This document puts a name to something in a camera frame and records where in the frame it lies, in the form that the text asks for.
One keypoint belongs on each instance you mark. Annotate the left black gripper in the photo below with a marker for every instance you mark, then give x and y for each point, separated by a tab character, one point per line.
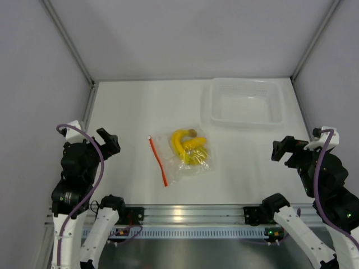
111	147

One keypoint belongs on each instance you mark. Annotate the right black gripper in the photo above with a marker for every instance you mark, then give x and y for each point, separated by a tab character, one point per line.
290	144

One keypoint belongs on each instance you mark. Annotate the clear zip bag orange seal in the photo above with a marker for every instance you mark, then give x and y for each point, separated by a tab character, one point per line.
172	169

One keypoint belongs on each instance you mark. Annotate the yellow fake banana bunch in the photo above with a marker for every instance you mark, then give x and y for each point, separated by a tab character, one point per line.
185	140

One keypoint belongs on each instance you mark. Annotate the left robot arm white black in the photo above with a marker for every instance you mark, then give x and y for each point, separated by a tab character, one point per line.
70	204

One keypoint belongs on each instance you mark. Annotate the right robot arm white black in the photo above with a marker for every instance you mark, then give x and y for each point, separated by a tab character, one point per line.
322	175

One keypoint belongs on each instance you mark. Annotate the white plastic basket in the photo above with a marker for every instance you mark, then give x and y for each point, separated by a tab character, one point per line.
244	103

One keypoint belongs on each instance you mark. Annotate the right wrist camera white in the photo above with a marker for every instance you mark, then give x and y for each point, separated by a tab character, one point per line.
320	137

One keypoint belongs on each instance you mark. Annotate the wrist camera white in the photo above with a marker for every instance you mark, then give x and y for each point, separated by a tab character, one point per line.
320	137
73	136

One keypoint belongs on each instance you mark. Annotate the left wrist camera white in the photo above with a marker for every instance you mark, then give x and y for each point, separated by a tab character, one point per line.
73	136

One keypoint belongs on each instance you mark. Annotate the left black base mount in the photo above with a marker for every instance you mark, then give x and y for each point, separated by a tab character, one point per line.
133	216

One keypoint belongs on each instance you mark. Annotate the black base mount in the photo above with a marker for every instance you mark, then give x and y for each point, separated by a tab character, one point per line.
133	216
254	216

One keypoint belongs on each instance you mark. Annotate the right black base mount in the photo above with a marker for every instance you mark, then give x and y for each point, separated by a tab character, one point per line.
254	216

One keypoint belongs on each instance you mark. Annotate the aluminium mounting rail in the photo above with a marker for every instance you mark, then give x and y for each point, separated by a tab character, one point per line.
205	215

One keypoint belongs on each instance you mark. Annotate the white slotted cable duct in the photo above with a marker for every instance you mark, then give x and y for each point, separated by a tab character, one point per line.
198	233

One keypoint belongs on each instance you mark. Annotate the left aluminium frame post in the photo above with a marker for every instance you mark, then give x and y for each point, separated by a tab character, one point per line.
56	20

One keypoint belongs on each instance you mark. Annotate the aluminium frame post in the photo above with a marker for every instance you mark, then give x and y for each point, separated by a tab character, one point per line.
316	36
56	20

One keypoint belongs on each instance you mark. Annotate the right aluminium frame post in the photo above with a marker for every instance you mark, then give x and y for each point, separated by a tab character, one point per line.
316	36

